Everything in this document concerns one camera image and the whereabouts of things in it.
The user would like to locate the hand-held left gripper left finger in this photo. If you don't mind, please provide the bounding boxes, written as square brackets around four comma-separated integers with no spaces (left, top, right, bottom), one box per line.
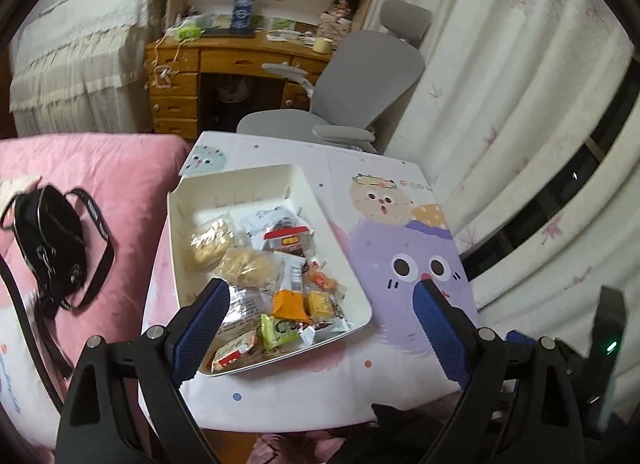
[55,277,231,464]

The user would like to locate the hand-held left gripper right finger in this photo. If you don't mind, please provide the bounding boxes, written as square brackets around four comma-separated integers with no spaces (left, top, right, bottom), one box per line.
[411,279,587,464]

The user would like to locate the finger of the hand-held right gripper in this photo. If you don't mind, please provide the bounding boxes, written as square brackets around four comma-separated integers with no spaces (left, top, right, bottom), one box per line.
[504,328,544,345]

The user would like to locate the white red snack packet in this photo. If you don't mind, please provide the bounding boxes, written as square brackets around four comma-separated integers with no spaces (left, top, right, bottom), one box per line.
[210,331,261,374]

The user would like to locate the large brown bread packet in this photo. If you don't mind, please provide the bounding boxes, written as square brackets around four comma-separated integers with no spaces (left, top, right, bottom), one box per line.
[210,284,276,345]

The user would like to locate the smooth yellow pastry clear bag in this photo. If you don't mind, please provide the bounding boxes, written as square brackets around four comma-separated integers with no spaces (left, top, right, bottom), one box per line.
[215,248,278,289]

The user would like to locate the green snack packet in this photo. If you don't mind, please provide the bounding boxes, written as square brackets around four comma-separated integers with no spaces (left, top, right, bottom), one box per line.
[260,314,301,351]

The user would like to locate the orange snack packet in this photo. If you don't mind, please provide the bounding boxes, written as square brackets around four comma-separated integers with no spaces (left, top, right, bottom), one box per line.
[271,251,313,322]

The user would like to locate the dark red snack packet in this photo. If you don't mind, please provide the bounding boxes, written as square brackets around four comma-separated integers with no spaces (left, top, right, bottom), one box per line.
[299,316,351,345]

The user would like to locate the brownie packet red label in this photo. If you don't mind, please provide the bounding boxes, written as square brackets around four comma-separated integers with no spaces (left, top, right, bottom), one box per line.
[262,225,316,257]

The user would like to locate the mixed nuts clear packet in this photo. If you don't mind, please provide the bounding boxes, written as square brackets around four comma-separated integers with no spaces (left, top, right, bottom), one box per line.
[302,260,348,295]

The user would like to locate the white plastic tray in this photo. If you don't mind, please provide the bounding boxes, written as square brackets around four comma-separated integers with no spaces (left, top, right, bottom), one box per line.
[166,164,374,378]

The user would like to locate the person's black clothing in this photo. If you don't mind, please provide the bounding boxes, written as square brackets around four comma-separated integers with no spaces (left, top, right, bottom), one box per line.
[345,404,466,464]

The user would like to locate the pink blanket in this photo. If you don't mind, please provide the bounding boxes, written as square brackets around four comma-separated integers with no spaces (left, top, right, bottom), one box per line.
[0,133,193,464]

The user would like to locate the black handbag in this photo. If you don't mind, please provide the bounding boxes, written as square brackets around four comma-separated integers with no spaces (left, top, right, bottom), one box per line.
[12,185,116,380]

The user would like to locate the white printed pillow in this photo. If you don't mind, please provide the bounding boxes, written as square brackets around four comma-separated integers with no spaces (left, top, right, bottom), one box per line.
[0,294,63,450]

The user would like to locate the grey office chair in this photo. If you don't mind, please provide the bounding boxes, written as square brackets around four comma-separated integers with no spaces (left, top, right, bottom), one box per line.
[236,0,433,155]

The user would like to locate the white floral curtain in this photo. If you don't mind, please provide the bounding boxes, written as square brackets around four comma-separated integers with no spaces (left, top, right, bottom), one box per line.
[360,0,640,420]

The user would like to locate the wooden desk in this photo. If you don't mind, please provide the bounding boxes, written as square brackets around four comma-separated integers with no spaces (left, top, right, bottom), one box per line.
[145,26,336,137]

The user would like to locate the white lace cover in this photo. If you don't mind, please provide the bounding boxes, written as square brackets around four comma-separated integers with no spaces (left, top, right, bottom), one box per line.
[9,0,168,137]

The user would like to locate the blue gift bag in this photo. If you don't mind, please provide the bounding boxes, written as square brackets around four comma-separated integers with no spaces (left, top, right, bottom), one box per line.
[230,0,256,30]

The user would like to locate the beige patterned box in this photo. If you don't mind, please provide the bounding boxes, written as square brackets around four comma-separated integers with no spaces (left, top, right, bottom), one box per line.
[317,14,353,42]

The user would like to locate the brown haired doll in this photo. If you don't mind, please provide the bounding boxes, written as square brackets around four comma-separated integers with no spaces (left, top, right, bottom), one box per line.
[327,0,362,24]

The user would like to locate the dark window frame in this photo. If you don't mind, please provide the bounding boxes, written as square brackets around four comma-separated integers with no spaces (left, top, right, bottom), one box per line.
[460,88,640,285]

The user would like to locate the white charging cable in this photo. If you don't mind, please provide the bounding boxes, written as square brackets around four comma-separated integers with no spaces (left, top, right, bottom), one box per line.
[150,38,183,89]

